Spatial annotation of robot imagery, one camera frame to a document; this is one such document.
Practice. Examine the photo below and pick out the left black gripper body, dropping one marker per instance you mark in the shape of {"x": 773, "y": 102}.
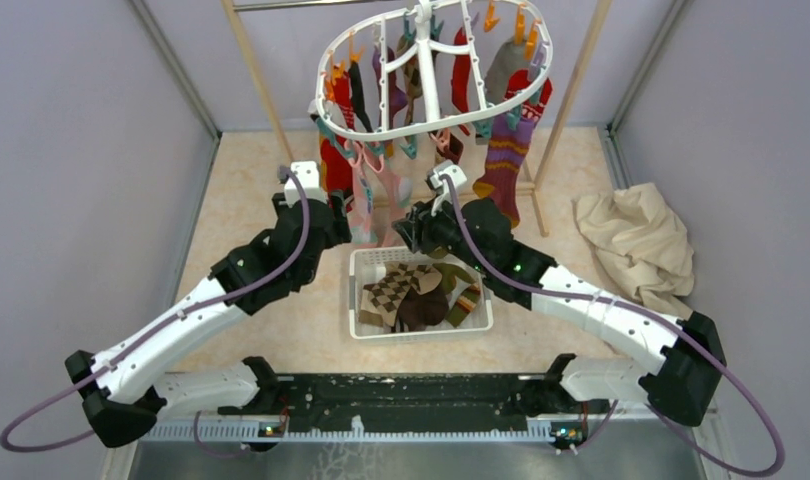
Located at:
{"x": 340, "y": 232}

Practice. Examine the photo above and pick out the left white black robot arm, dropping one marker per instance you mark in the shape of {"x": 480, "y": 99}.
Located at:
{"x": 127, "y": 389}

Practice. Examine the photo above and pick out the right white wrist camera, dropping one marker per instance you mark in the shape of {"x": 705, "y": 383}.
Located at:
{"x": 444, "y": 180}

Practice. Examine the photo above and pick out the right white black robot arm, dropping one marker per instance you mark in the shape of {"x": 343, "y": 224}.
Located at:
{"x": 672, "y": 362}

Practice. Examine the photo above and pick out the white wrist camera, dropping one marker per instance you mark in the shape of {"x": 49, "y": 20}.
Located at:
{"x": 305, "y": 174}
{"x": 444, "y": 180}

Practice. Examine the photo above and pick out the olive green striped sock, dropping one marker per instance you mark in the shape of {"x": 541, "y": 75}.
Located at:
{"x": 462, "y": 290}

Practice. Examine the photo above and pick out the cream crumpled cloth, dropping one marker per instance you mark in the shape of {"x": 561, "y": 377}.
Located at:
{"x": 642, "y": 244}

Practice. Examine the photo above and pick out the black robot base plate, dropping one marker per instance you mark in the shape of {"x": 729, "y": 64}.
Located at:
{"x": 429, "y": 403}

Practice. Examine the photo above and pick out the purple striped sock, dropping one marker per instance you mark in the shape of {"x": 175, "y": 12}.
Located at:
{"x": 506, "y": 152}

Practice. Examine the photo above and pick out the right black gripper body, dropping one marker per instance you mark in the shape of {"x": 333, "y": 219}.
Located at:
{"x": 442, "y": 231}

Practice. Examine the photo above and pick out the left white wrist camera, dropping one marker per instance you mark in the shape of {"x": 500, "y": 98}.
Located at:
{"x": 305, "y": 174}

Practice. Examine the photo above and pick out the wooden rack frame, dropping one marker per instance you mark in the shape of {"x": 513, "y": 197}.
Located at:
{"x": 564, "y": 99}

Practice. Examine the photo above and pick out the pink green patterned sock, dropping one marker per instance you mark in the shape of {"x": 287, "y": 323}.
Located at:
{"x": 398, "y": 190}

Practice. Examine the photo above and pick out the dark brown sock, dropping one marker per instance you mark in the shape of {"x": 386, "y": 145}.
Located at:
{"x": 418, "y": 311}

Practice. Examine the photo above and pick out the red snowflake sock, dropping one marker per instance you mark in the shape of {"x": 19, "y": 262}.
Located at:
{"x": 336, "y": 172}

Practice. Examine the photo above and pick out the aluminium rail front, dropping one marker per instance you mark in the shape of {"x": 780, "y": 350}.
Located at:
{"x": 271, "y": 428}

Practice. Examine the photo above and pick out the white perforated plastic basket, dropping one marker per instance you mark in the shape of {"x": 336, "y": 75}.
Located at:
{"x": 367, "y": 265}

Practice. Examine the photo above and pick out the white oval clip hanger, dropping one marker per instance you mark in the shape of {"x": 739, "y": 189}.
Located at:
{"x": 447, "y": 22}

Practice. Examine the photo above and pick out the brown yellow argyle sock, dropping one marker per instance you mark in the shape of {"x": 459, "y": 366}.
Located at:
{"x": 380, "y": 301}

